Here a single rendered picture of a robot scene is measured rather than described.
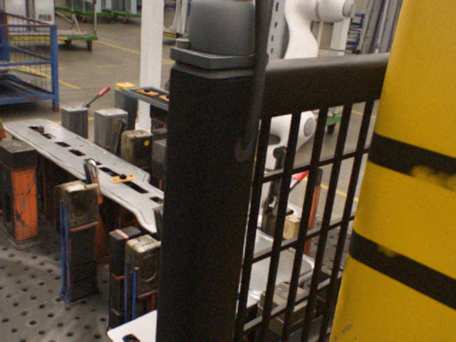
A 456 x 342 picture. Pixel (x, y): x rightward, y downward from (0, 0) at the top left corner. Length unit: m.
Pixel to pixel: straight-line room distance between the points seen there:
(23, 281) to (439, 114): 1.46
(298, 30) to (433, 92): 1.49
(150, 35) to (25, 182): 3.70
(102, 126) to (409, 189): 1.58
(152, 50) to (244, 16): 5.09
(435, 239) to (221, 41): 0.17
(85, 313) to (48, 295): 0.14
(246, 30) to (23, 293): 1.42
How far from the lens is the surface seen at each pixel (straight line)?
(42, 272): 1.68
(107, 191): 1.47
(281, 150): 1.23
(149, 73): 5.34
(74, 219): 1.40
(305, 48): 1.74
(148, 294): 1.16
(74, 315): 1.48
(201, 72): 0.22
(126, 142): 1.72
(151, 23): 5.27
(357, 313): 0.36
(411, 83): 0.30
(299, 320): 0.95
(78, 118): 2.07
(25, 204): 1.78
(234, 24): 0.22
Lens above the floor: 1.59
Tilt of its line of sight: 22 degrees down
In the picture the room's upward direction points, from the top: 6 degrees clockwise
